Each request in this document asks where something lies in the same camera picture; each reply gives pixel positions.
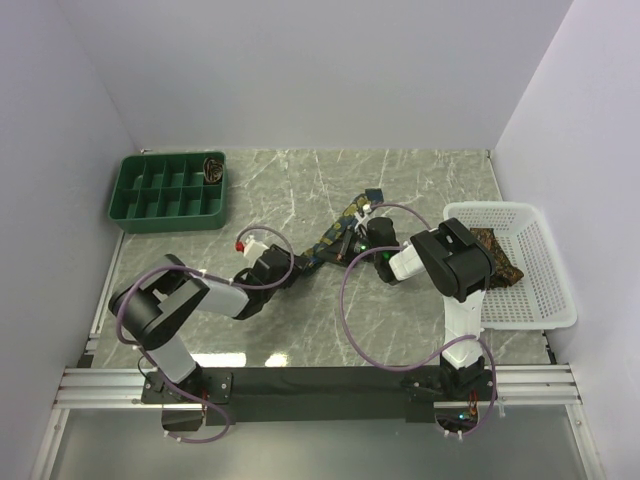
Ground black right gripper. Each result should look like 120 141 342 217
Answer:
317 226 381 269

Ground blue floral yellow tie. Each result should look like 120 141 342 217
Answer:
302 188 384 276

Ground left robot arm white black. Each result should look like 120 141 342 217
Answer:
109 238 308 402

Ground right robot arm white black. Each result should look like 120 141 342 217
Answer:
338 217 496 399

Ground rolled dark tie in tray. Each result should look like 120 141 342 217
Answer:
202 156 225 185

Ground dark key-pattern tie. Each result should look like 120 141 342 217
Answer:
470 228 524 290

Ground green compartment tray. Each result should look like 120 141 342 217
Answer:
108 151 228 234

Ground black base bar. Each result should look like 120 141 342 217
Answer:
140 367 501 426

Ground white plastic basket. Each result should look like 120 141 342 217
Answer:
443 201 578 330

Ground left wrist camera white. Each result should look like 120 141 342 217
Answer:
235 235 269 262

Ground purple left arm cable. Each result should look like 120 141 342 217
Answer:
114 227 295 446

